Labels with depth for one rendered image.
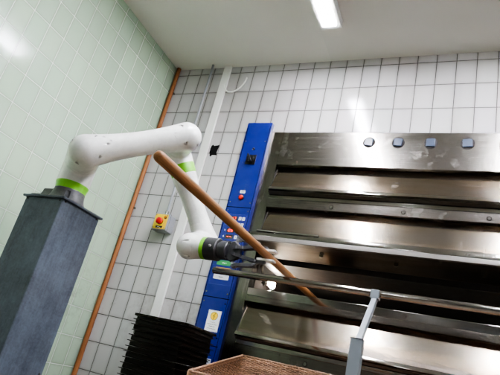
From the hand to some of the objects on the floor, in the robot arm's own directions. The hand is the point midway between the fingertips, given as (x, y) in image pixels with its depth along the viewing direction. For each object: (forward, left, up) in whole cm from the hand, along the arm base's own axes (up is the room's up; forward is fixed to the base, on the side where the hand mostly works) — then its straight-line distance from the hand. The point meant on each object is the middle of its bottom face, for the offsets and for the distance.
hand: (267, 255), depth 182 cm
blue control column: (-53, +152, -119) cm, 200 cm away
